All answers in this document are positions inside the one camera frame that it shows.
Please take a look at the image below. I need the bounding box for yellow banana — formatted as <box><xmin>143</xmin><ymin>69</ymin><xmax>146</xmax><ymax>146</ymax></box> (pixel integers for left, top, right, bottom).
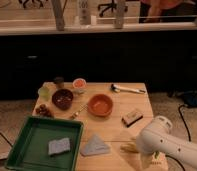
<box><xmin>120</xmin><ymin>138</ymin><xmax>138</xmax><ymax>153</ymax></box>

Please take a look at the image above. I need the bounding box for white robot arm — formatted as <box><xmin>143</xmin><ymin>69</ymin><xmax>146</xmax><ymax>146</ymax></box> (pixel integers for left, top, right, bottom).
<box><xmin>136</xmin><ymin>116</ymin><xmax>197</xmax><ymax>169</ymax></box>

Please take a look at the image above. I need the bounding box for red bowl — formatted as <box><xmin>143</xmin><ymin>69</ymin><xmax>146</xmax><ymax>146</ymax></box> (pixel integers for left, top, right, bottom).
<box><xmin>87</xmin><ymin>94</ymin><xmax>113</xmax><ymax>117</ymax></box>

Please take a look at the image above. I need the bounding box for dark maroon bowl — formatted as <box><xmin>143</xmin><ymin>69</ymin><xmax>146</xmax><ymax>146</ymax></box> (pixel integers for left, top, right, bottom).
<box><xmin>52</xmin><ymin>89</ymin><xmax>73</xmax><ymax>110</ymax></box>

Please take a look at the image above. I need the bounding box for wooden block brush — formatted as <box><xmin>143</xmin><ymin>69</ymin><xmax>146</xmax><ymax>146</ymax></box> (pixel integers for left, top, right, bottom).
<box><xmin>122</xmin><ymin>110</ymin><xmax>143</xmax><ymax>127</ymax></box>

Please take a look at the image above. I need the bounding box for grey triangular cloth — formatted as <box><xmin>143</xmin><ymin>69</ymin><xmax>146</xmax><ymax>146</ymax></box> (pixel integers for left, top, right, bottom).
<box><xmin>80</xmin><ymin>135</ymin><xmax>110</xmax><ymax>156</ymax></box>

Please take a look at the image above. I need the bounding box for metal spoon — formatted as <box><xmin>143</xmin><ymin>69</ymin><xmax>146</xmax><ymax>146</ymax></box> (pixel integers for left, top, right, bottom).
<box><xmin>69</xmin><ymin>104</ymin><xmax>87</xmax><ymax>120</ymax></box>

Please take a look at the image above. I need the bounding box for grey sponge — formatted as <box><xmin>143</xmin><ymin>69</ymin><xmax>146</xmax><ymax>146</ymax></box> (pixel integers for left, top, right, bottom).
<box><xmin>48</xmin><ymin>138</ymin><xmax>70</xmax><ymax>156</ymax></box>

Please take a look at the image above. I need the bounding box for small orange cup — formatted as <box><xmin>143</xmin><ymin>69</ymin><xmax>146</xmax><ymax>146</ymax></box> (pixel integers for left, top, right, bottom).
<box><xmin>72</xmin><ymin>78</ymin><xmax>86</xmax><ymax>93</ymax></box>

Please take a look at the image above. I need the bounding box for green plastic tray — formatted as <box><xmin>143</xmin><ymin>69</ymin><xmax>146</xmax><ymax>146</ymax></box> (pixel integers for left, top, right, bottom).
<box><xmin>5</xmin><ymin>116</ymin><xmax>83</xmax><ymax>171</ymax></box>

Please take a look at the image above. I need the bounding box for brown grape bunch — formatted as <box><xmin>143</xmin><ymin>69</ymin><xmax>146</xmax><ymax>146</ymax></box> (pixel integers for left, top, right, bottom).
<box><xmin>35</xmin><ymin>104</ymin><xmax>53</xmax><ymax>117</ymax></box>

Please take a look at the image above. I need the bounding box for dark green cup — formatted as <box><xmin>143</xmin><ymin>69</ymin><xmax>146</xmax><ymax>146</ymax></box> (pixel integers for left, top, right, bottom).
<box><xmin>53</xmin><ymin>77</ymin><xmax>64</xmax><ymax>89</ymax></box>

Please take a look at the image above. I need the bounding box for light green cup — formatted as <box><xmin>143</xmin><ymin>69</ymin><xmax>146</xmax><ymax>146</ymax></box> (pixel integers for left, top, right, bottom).
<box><xmin>38</xmin><ymin>86</ymin><xmax>50</xmax><ymax>101</ymax></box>

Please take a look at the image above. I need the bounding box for black office chair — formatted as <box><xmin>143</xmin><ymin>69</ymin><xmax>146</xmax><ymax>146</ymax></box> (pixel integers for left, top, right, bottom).
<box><xmin>97</xmin><ymin>0</ymin><xmax>117</xmax><ymax>17</ymax></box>

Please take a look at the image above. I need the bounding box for black cable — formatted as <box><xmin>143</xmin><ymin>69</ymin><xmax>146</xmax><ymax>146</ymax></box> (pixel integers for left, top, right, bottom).
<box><xmin>165</xmin><ymin>103</ymin><xmax>193</xmax><ymax>171</ymax></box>

